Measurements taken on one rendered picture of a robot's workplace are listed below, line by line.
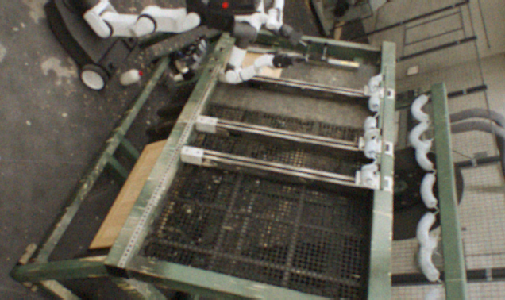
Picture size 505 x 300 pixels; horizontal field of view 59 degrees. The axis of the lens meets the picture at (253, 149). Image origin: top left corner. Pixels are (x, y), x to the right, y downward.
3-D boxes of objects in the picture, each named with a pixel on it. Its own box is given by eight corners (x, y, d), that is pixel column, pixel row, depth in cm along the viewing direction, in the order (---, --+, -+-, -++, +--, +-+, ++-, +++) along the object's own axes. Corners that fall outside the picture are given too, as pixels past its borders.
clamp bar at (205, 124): (200, 121, 287) (197, 92, 269) (388, 155, 270) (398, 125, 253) (194, 132, 280) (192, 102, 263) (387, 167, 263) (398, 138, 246)
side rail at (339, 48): (241, 38, 366) (241, 26, 358) (377, 58, 350) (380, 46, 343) (240, 42, 362) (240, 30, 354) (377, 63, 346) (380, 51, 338)
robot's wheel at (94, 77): (75, 67, 315) (99, 68, 310) (78, 63, 319) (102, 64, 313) (86, 90, 329) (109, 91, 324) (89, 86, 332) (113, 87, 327)
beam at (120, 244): (227, 36, 368) (227, 24, 360) (241, 38, 366) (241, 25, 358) (107, 275, 218) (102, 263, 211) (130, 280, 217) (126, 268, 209)
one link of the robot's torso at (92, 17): (79, 16, 306) (93, 9, 300) (94, 1, 320) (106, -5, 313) (99, 40, 317) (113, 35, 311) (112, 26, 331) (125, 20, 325)
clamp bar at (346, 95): (221, 75, 321) (221, 46, 304) (390, 101, 305) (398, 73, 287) (217, 82, 315) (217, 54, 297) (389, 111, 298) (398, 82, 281)
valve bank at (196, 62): (184, 35, 346) (210, 25, 335) (194, 50, 354) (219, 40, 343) (161, 73, 313) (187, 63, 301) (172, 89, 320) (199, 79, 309)
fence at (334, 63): (233, 48, 345) (233, 44, 342) (357, 67, 331) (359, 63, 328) (232, 52, 341) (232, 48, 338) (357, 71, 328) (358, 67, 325)
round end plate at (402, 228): (347, 155, 348) (456, 133, 309) (349, 160, 351) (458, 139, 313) (337, 241, 294) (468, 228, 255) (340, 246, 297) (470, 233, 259)
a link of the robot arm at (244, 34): (230, 46, 271) (237, 26, 263) (229, 40, 277) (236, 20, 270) (248, 51, 274) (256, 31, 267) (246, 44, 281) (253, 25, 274)
